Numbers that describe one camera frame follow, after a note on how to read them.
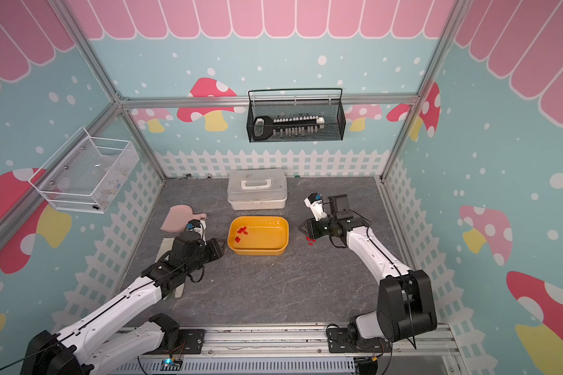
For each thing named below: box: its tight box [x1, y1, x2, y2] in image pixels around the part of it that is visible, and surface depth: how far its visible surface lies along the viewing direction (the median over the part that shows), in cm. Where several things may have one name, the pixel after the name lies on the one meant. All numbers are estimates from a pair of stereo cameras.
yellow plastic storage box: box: [227, 215, 291, 257], surface depth 100 cm
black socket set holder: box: [253, 115, 326, 141], surface depth 91 cm
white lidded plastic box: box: [226, 168, 287, 211], surface depth 104 cm
